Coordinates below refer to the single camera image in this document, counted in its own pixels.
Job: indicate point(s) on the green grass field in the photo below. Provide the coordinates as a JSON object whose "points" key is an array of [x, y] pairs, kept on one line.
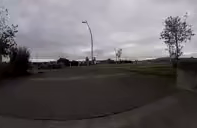
{"points": [[156, 68]]}

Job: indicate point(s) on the distant low buildings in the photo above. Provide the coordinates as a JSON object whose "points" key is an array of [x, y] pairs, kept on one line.
{"points": [[64, 62]]}

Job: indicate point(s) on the small distant tree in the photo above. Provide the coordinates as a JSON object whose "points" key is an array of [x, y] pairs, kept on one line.
{"points": [[119, 53]]}

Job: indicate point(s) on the slender bare-trunk tree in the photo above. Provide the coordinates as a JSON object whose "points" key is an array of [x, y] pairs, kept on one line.
{"points": [[176, 33]]}

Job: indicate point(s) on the curved street lamp pole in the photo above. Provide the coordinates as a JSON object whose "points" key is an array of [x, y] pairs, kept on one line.
{"points": [[92, 46]]}

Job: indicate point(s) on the dark asphalt road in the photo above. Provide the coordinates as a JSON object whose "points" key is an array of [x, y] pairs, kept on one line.
{"points": [[79, 93]]}

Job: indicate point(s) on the dark bush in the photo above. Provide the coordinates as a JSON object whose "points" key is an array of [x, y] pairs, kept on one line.
{"points": [[20, 60]]}

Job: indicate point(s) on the pale paved strip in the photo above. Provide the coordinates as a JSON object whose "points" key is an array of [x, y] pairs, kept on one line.
{"points": [[172, 113]]}

